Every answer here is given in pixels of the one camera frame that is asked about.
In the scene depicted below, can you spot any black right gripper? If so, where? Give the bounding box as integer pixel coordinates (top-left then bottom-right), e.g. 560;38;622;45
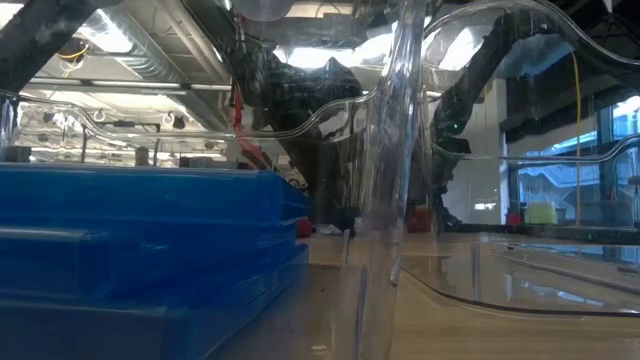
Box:
432;33;507;233

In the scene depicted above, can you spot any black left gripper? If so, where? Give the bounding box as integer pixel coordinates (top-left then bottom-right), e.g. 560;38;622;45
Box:
237;33;365;237

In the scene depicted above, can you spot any yellow-green container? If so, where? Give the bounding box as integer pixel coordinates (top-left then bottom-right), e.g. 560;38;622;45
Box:
528;202;557;226

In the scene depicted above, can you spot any black background desk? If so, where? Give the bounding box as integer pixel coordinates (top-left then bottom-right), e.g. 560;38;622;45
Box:
449;223;640;247

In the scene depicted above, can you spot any clear plastic bin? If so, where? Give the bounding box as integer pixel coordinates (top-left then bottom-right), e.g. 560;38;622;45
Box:
0;0;436;360
394;0;640;319

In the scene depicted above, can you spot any yellow cable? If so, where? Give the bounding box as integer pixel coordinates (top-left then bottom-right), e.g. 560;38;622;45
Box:
569;52;585;227

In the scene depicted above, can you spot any ceiling fixture with yellow wires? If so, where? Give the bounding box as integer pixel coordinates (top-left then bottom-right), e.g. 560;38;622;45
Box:
57;43;92;79

